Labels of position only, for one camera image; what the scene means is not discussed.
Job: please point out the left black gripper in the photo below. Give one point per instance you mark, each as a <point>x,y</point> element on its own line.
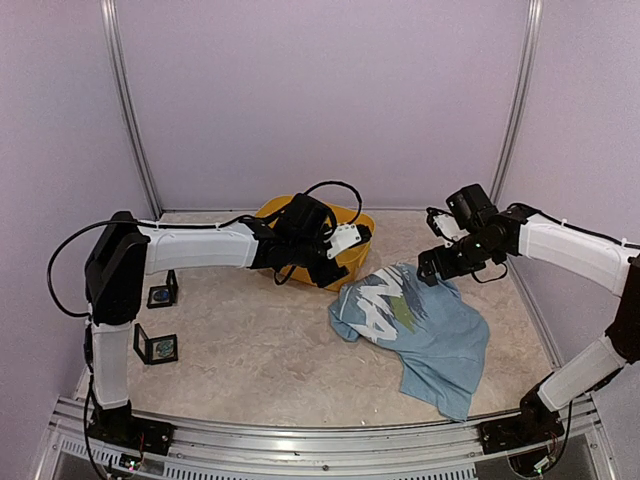
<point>329,275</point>

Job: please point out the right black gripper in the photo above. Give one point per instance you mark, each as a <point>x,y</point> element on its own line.
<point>447,268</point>

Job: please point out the yellow plastic basket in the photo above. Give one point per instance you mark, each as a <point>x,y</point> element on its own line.
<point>352,258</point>

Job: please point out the light blue printed t-shirt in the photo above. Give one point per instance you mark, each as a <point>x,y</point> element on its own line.
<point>440,340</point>

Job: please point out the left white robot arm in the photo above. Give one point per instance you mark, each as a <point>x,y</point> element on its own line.
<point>304,234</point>

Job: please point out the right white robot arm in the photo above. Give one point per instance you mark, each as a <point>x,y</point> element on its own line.
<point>474,232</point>

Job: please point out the far black brooch box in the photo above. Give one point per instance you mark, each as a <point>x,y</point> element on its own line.
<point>165,295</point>

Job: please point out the black brooch box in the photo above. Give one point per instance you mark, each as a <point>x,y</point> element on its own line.
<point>165,295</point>
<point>155,350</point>

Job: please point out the near black brooch box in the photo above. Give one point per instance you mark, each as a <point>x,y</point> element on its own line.
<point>155,350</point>

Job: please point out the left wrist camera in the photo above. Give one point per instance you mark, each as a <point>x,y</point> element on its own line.
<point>343,238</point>

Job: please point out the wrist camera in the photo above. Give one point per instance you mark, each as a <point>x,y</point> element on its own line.
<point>444,225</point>
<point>343,238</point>

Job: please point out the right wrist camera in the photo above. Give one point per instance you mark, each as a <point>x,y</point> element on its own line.
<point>444,225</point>

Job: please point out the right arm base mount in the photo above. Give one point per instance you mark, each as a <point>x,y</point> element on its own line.
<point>534,424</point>

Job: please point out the aluminium front frame rail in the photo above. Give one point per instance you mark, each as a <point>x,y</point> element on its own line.
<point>218,450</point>

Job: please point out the right aluminium corner post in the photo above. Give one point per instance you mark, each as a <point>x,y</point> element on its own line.
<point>519,99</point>

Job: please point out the aluminium corner post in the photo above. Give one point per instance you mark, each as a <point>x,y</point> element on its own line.
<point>115,49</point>
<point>519,99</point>

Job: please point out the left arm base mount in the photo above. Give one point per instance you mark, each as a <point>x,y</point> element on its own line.
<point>120,427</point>

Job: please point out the left aluminium corner post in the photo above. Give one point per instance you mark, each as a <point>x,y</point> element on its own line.
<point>115,49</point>

